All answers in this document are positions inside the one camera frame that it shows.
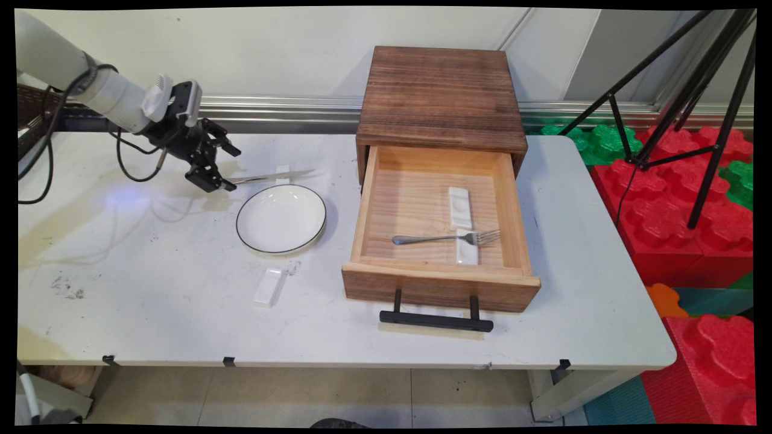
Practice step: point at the white table leg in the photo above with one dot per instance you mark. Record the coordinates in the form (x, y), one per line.
(573, 395)

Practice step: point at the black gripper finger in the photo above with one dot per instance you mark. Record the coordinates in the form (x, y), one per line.
(205, 175)
(220, 137)

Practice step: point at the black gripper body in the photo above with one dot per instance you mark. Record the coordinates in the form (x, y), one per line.
(181, 140)

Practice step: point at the teal foam mat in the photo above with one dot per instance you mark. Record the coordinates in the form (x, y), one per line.
(618, 404)

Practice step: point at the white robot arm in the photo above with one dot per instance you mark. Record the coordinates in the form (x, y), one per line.
(60, 60)

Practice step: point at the dark wooden cabinet box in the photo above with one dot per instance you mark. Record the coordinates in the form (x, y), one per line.
(440, 90)

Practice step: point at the small green foam block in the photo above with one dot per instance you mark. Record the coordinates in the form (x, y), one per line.
(740, 184)

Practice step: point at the white plate with black rim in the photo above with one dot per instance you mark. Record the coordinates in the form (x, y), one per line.
(280, 218)

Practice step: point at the black tripod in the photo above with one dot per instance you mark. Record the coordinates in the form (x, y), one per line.
(705, 66)

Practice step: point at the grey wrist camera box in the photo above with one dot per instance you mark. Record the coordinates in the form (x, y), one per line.
(192, 99)

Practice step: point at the orange foam piece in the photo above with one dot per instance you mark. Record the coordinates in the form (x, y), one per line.
(663, 301)

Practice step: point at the silver metal fork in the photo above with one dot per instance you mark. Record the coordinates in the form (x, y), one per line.
(422, 239)

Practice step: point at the white ceramic cutlery rest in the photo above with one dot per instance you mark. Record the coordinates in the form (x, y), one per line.
(269, 288)
(467, 256)
(459, 208)
(282, 169)

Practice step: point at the aluminium wall rail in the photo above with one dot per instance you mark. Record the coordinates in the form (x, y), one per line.
(271, 111)

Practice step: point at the large red foam block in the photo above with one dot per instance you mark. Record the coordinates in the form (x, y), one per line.
(657, 223)

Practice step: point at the silver metal knife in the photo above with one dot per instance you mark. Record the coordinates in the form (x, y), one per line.
(271, 176)

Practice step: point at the brown woven basket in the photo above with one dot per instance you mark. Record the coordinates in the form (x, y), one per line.
(36, 99)

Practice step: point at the beige tape strip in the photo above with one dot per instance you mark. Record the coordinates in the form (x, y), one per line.
(422, 335)

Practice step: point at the light wooden drawer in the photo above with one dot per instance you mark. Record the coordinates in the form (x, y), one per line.
(440, 286)

